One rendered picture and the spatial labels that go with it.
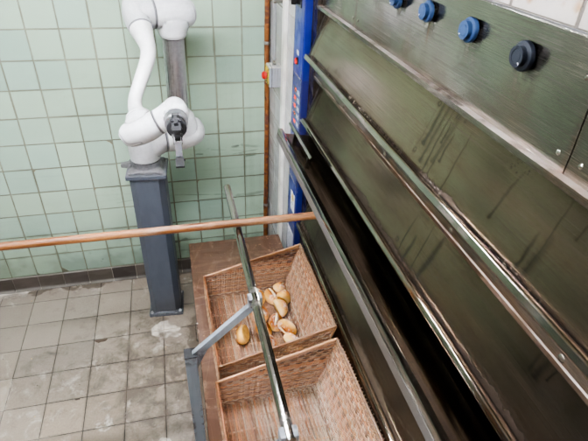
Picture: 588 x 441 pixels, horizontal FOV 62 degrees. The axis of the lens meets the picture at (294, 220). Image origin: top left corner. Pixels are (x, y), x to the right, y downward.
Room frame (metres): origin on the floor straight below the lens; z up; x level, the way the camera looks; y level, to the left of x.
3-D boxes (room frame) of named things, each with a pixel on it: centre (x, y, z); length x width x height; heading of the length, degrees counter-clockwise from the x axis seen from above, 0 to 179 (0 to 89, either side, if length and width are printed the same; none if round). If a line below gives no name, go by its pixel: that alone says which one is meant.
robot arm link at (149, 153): (2.28, 0.78, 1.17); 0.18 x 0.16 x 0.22; 121
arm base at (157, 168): (2.27, 0.81, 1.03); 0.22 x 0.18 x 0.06; 101
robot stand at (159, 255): (2.27, 0.79, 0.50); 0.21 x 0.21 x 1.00; 11
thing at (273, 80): (2.48, 0.14, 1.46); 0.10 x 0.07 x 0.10; 15
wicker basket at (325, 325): (1.54, 0.11, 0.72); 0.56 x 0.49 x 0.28; 16
